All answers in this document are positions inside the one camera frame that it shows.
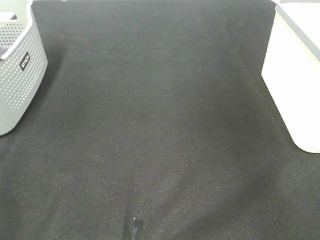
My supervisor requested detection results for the white plastic bin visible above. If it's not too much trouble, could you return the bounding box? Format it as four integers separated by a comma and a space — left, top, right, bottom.
261, 0, 320, 153

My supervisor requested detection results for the grey perforated plastic basket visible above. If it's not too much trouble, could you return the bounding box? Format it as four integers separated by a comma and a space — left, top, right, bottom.
0, 0, 48, 136

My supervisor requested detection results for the black fabric table mat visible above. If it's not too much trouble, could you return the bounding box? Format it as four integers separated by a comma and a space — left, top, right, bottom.
0, 0, 320, 240

